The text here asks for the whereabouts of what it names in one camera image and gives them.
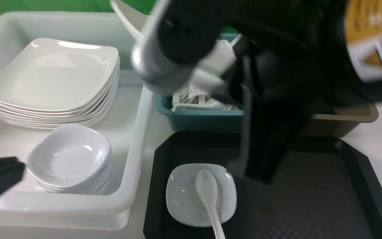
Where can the white ceramic soup spoon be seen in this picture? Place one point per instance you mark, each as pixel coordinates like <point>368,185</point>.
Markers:
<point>207,190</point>

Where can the brown plastic chopstick bin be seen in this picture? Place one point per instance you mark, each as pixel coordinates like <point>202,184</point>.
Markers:
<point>342,122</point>

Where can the stack of small white bowls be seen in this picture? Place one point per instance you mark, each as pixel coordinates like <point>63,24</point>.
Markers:
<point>72,159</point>

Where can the black plastic serving tray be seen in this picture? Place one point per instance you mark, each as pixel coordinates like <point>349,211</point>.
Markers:
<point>323,189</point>

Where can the small white square dish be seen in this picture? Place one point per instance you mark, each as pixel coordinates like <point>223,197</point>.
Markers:
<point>182,200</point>

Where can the green cloth backdrop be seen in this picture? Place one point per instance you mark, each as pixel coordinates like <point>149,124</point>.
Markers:
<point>54,6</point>

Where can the large white plastic tub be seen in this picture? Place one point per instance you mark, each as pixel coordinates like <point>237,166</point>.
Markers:
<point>125,126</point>

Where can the teal plastic spoon bin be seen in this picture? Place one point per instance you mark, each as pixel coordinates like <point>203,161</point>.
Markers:
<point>199,120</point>

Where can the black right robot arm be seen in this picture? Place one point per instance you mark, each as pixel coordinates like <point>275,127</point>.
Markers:
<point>273,58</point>

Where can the pile of white soup spoons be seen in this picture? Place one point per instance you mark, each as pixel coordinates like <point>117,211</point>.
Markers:
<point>192,98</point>

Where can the stack of white square plates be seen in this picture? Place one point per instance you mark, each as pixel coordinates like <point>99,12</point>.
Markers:
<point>54,82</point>

